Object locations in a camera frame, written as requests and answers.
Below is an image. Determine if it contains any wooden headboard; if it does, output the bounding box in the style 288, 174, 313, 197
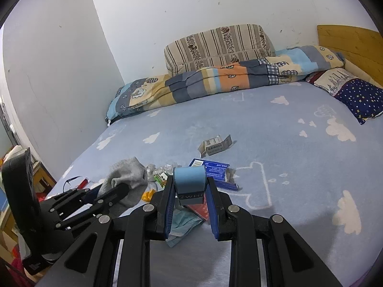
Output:
317, 25, 383, 88

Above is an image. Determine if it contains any crumpled clear plastic wrapper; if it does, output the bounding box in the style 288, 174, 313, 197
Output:
146, 162, 181, 183

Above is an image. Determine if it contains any patchwork cartoon quilt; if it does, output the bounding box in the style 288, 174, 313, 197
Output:
105, 45, 346, 125

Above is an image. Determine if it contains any red packet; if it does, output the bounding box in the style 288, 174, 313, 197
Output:
187, 200, 211, 222

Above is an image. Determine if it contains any blue cloud bedsheet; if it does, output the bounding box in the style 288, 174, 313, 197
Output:
45, 81, 383, 287

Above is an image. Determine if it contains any small grey white carton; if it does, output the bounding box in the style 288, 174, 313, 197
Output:
198, 134, 233, 157

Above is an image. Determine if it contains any grey sock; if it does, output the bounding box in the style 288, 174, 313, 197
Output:
97, 156, 149, 216

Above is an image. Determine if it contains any striped brown pillow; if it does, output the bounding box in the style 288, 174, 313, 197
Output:
164, 24, 276, 77

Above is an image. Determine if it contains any dark blue starry pillow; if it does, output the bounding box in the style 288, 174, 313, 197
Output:
305, 67, 383, 125

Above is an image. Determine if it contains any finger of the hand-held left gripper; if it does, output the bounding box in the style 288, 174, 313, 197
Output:
55, 183, 130, 231
42, 186, 101, 214

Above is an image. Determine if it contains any blue face mask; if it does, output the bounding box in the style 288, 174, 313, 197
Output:
166, 208, 204, 248

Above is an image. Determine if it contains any blue medicine box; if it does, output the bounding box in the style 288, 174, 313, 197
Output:
188, 158, 240, 191

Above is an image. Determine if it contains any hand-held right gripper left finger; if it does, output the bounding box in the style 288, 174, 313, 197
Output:
39, 175, 177, 287

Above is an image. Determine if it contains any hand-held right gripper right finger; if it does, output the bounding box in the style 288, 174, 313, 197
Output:
206, 177, 344, 287

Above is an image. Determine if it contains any light blue black-banded packet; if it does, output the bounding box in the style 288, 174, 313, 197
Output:
173, 166, 208, 207

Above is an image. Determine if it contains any green white medicine box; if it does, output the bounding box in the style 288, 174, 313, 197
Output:
154, 172, 169, 187

